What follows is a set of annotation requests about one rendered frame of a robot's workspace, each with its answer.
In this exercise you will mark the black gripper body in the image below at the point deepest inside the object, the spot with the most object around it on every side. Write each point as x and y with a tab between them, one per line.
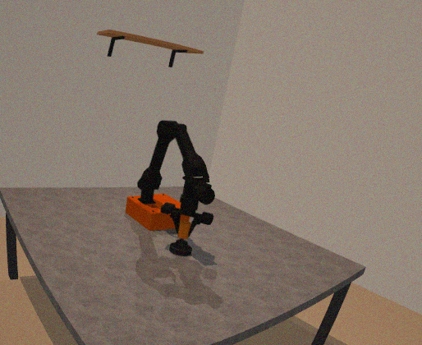
188	208

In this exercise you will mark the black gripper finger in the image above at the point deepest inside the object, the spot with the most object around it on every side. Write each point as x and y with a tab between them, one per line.
176	221
193	223

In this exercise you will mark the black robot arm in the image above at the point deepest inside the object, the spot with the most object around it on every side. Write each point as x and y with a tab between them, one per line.
194	167

